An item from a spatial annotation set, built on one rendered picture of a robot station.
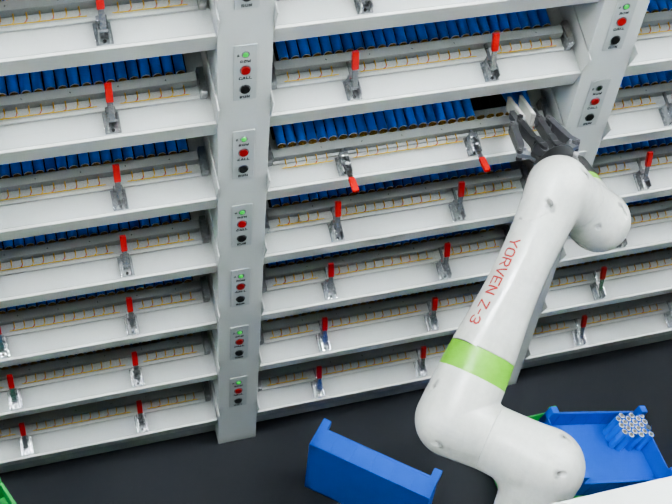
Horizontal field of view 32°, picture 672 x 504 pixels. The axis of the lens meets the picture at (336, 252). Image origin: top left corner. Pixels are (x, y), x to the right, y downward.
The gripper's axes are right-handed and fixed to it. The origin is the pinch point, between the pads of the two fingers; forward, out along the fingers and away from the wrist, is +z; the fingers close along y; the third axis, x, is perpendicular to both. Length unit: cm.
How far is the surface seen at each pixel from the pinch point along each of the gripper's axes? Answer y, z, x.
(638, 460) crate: -40, -17, 101
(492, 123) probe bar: 4.7, 2.1, 3.5
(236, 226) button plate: 58, -1, 17
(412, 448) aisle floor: 14, 1, 99
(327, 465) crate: 39, -9, 87
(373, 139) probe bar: 29.5, 2.4, 3.4
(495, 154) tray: 4.9, -1.6, 8.4
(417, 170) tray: 21.2, -1.4, 9.7
